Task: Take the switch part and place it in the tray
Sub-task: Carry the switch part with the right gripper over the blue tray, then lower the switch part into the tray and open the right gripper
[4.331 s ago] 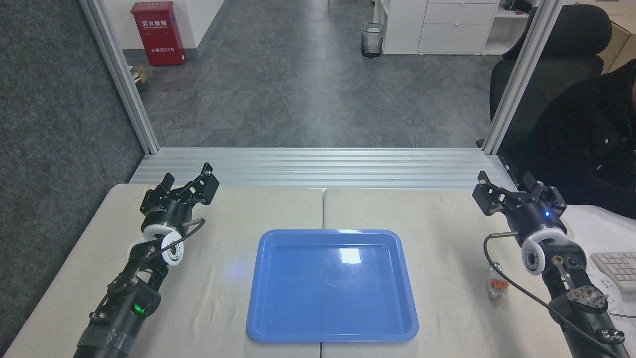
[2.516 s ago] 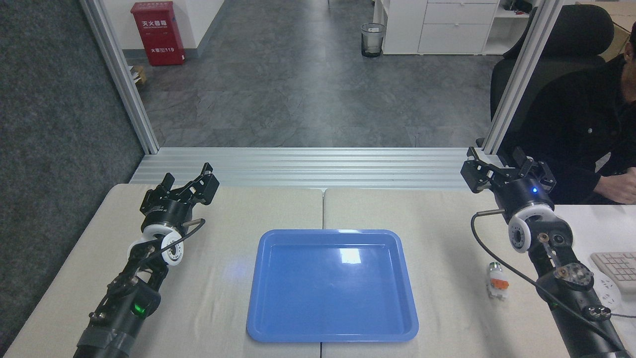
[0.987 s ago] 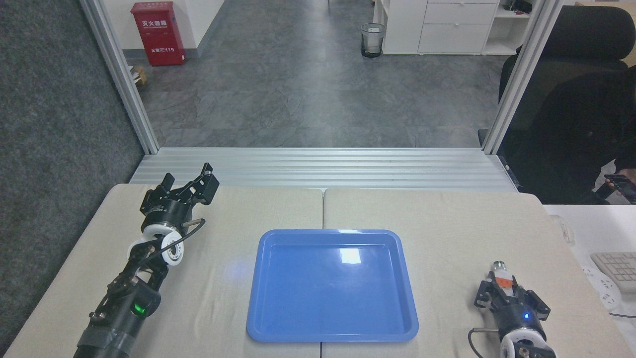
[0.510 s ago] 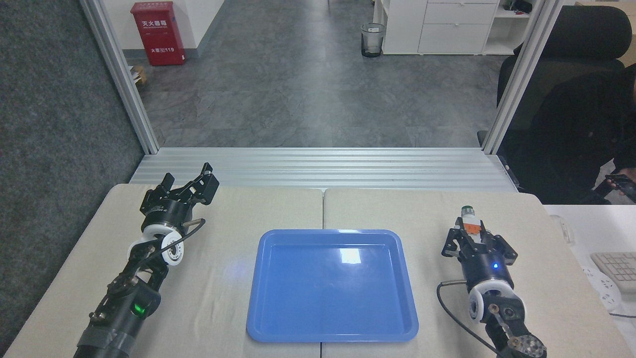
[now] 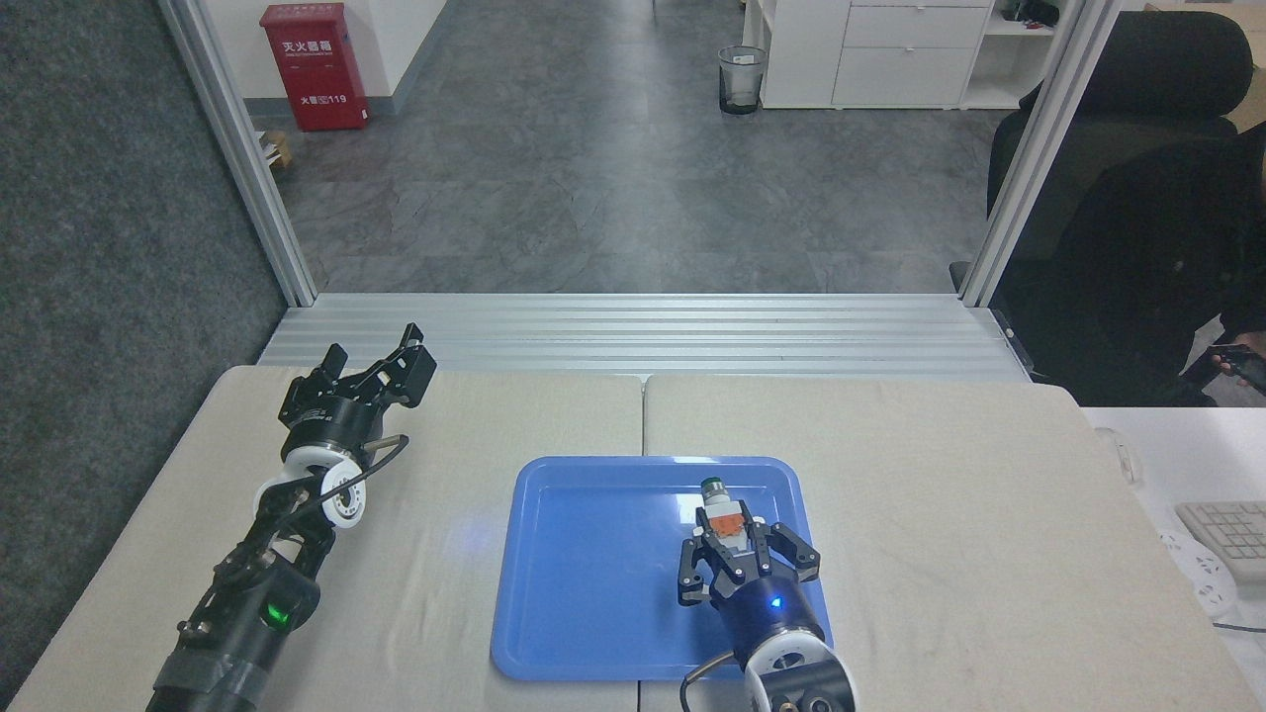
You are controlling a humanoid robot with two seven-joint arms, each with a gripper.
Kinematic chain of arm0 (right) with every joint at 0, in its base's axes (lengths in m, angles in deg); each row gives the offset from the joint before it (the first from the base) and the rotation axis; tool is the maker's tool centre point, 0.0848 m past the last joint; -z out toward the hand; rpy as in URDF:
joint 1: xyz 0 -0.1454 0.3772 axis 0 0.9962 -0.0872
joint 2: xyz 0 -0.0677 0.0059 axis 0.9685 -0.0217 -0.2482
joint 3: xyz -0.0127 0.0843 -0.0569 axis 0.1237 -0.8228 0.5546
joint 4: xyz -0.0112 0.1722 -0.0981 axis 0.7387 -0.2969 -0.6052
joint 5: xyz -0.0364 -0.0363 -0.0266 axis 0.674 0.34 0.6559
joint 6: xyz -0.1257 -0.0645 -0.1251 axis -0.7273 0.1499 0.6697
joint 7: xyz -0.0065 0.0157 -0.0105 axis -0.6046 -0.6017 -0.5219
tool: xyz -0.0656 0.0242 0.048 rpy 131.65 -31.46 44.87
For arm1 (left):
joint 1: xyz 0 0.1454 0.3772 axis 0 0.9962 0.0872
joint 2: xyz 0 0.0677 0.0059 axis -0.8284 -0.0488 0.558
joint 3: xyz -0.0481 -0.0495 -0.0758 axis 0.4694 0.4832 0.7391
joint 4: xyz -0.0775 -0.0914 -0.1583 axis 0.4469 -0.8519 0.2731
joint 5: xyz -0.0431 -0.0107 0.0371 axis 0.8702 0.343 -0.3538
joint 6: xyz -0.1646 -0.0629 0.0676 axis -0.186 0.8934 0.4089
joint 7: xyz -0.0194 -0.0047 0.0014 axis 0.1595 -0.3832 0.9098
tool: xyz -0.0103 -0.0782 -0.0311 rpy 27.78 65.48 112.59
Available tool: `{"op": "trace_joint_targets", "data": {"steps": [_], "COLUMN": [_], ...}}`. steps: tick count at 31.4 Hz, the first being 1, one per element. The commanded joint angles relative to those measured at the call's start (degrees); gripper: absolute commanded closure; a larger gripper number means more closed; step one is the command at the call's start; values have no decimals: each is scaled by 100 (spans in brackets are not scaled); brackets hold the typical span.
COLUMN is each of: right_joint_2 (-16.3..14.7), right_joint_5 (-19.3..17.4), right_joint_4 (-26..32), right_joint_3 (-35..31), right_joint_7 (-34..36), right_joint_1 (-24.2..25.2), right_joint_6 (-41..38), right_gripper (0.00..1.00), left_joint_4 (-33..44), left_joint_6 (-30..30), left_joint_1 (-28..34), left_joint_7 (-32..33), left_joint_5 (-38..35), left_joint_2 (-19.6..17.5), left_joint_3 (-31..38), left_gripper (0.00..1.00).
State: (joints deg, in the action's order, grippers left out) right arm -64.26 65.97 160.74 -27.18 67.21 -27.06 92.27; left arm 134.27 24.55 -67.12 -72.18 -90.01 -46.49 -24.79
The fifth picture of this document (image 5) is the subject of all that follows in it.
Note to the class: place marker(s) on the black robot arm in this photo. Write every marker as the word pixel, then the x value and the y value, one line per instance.
pixel 801 677
pixel 247 623

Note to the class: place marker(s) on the blue plastic tray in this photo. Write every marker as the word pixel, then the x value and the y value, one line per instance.
pixel 593 583

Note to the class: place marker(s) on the person's hand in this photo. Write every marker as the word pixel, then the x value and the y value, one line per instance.
pixel 1230 366

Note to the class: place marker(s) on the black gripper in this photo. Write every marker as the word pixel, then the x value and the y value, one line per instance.
pixel 767 608
pixel 336 415

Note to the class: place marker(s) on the white computer mouse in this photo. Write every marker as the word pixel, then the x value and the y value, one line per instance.
pixel 1118 455

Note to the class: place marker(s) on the grey mesh waste bin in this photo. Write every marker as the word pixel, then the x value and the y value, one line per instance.
pixel 742 84

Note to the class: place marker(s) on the silver aluminium post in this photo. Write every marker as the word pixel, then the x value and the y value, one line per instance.
pixel 1039 148
pixel 242 148

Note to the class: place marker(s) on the white keyboard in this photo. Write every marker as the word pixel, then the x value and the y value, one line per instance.
pixel 1231 529

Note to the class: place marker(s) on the small cardboard piece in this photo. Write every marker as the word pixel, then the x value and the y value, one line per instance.
pixel 274 148

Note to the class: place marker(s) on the silver aluminium rail base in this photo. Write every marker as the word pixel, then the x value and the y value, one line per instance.
pixel 643 336

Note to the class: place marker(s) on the black office chair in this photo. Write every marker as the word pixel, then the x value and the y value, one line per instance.
pixel 1137 79

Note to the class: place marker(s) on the white drawer cabinet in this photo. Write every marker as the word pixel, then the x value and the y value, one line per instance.
pixel 890 54

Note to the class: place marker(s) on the white open shelf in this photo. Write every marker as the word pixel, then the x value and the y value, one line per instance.
pixel 1019 59

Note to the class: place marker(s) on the person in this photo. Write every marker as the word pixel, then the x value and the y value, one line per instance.
pixel 1157 267

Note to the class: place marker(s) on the white orange switch part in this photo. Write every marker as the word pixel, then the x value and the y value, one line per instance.
pixel 722 514

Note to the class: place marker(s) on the red fire extinguisher box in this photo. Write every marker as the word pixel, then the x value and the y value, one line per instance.
pixel 315 64

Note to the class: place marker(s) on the black phone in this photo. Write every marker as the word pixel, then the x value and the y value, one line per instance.
pixel 1251 364

